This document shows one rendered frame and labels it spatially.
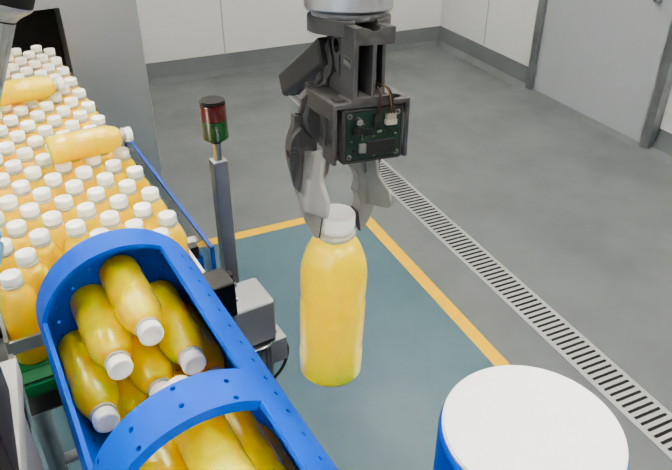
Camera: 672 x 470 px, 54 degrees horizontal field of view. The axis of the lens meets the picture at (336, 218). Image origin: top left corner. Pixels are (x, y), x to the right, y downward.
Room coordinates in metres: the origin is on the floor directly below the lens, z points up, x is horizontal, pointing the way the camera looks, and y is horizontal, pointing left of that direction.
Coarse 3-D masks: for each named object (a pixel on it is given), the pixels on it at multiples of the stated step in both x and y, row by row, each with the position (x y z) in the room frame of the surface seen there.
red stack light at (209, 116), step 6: (204, 108) 1.46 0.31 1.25; (210, 108) 1.46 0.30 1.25; (216, 108) 1.46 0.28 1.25; (222, 108) 1.48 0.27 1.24; (204, 114) 1.47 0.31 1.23; (210, 114) 1.46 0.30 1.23; (216, 114) 1.46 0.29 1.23; (222, 114) 1.47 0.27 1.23; (204, 120) 1.47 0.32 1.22; (210, 120) 1.46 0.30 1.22; (216, 120) 1.46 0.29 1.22; (222, 120) 1.47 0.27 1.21
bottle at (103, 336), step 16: (80, 288) 0.90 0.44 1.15; (96, 288) 0.90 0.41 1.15; (80, 304) 0.86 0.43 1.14; (96, 304) 0.86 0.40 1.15; (80, 320) 0.83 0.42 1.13; (96, 320) 0.82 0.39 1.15; (112, 320) 0.82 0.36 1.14; (96, 336) 0.78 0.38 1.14; (112, 336) 0.78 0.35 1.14; (128, 336) 0.80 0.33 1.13; (96, 352) 0.76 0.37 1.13; (112, 352) 0.76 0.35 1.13; (128, 352) 0.78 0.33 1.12
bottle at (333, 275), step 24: (312, 240) 0.56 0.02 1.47; (336, 240) 0.54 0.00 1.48; (312, 264) 0.54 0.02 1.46; (336, 264) 0.53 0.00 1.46; (360, 264) 0.54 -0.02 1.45; (312, 288) 0.53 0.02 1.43; (336, 288) 0.52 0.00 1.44; (360, 288) 0.53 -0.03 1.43; (312, 312) 0.53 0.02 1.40; (336, 312) 0.52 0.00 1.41; (360, 312) 0.54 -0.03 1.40; (312, 336) 0.53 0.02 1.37; (336, 336) 0.52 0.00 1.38; (360, 336) 0.54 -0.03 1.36; (312, 360) 0.52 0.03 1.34; (336, 360) 0.52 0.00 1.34; (360, 360) 0.54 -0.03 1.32; (336, 384) 0.52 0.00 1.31
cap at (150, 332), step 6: (144, 324) 0.77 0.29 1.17; (150, 324) 0.77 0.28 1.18; (156, 324) 0.78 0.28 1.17; (138, 330) 0.77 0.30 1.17; (144, 330) 0.76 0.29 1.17; (150, 330) 0.77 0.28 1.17; (156, 330) 0.77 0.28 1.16; (162, 330) 0.78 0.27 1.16; (138, 336) 0.76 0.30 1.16; (144, 336) 0.76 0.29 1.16; (150, 336) 0.77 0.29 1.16; (156, 336) 0.77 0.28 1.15; (162, 336) 0.77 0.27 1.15; (144, 342) 0.76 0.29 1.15; (150, 342) 0.76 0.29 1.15; (156, 342) 0.77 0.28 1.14
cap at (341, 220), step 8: (336, 208) 0.57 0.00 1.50; (344, 208) 0.57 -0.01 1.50; (328, 216) 0.55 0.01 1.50; (336, 216) 0.55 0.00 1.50; (344, 216) 0.55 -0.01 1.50; (352, 216) 0.55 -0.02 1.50; (328, 224) 0.54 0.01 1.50; (336, 224) 0.54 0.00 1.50; (344, 224) 0.54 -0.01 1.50; (352, 224) 0.55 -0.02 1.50; (328, 232) 0.54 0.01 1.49; (336, 232) 0.54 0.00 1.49; (344, 232) 0.54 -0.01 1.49
